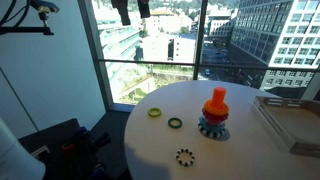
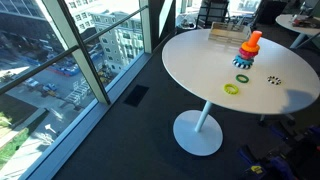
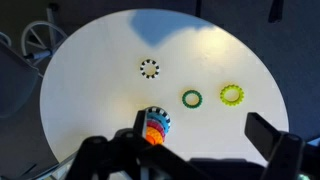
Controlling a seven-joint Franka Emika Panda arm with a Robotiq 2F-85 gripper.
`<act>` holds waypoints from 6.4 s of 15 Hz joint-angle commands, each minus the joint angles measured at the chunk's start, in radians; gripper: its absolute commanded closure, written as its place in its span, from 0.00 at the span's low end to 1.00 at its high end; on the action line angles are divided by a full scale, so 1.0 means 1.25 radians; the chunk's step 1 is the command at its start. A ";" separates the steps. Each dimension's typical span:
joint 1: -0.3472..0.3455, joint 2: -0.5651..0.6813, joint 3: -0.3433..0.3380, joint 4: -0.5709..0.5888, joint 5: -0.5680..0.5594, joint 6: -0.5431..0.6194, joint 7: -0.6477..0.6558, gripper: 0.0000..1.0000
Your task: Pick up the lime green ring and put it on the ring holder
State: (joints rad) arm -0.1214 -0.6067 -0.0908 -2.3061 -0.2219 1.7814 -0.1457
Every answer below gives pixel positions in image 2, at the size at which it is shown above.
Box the orange ring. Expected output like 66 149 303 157
241 41 261 54

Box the lime green ring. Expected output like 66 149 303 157
223 83 240 95

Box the blue bar clamp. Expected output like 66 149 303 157
237 145 258 166
269 155 298 180

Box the white round side table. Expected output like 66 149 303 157
275 13 320 50

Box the pale wooden tray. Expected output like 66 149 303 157
208 21 252 46

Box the dark window handrail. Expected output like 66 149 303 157
0 4 149 96

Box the light blue ring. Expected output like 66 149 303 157
233 54 255 67

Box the white table pedestal base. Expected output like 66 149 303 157
172 100 224 157

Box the black floor vent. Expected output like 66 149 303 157
122 84 150 108

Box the red ring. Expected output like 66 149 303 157
238 47 259 60

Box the dark green ring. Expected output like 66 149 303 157
235 73 250 84

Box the small black white ring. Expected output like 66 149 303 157
266 75 283 86

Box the wide pale window mullion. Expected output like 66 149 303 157
42 0 112 105

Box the black office chair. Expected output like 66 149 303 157
194 0 231 30

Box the narrow window mullion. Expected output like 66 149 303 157
138 0 153 54

